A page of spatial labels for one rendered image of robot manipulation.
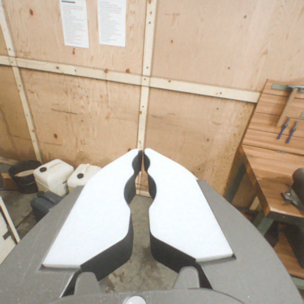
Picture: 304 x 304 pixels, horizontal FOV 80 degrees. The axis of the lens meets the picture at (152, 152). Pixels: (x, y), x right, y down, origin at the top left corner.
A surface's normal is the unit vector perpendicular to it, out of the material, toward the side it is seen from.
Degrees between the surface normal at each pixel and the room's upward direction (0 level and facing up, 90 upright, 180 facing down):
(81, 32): 90
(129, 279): 0
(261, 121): 90
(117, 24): 90
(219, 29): 90
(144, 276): 0
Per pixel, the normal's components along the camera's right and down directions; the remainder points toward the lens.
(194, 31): -0.21, 0.48
